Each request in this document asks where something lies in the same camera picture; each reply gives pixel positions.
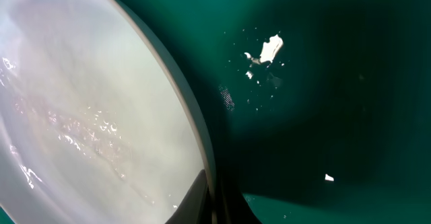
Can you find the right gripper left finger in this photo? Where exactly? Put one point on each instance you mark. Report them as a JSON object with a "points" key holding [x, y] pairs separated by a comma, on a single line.
{"points": [[195, 208]]}

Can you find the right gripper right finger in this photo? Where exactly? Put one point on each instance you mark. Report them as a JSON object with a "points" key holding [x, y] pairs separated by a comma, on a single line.
{"points": [[230, 205]]}

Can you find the light blue plate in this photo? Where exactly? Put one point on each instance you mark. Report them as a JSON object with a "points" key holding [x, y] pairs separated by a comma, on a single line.
{"points": [[98, 124]]}

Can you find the teal plastic tray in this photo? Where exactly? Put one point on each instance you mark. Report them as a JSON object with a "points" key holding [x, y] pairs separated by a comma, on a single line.
{"points": [[319, 110]]}

